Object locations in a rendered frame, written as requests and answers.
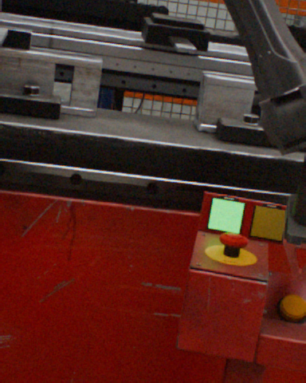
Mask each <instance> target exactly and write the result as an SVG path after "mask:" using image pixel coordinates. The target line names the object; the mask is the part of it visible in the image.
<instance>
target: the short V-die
mask: <svg viewBox="0 0 306 383"><path fill-rule="evenodd" d="M0 29H7V30H8V34H7V36H6V38H5V41H4V42H3V44H2V45H1V46H2V47H9V48H15V49H27V50H30V48H31V41H32V33H33V31H32V30H24V29H18V28H11V27H6V26H0Z"/></svg>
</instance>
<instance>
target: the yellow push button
mask: <svg viewBox="0 0 306 383"><path fill-rule="evenodd" d="M280 312H281V314H282V316H283V317H284V318H286V319H288V320H289V321H292V322H298V321H300V320H302V319H304V317H305V316H306V301H305V300H303V299H302V297H301V296H299V295H296V294H289V295H287V296H285V297H284V299H283V300H282V302H281V305H280Z"/></svg>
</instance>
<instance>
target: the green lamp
mask: <svg viewBox="0 0 306 383"><path fill-rule="evenodd" d="M243 208H244V204H243V203H234V202H229V200H224V199H215V198H214V200H213V206H212V211H211V217H210V225H208V227H211V229H215V230H220V231H229V232H234V233H239V232H240V226H241V218H242V213H243Z"/></svg>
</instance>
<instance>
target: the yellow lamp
mask: <svg viewBox="0 0 306 383"><path fill-rule="evenodd" d="M284 214H285V211H282V210H277V209H272V208H267V207H258V206H256V209H255V214H254V219H253V227H252V232H251V235H253V236H258V237H262V238H268V239H276V240H282V235H283V231H284Z"/></svg>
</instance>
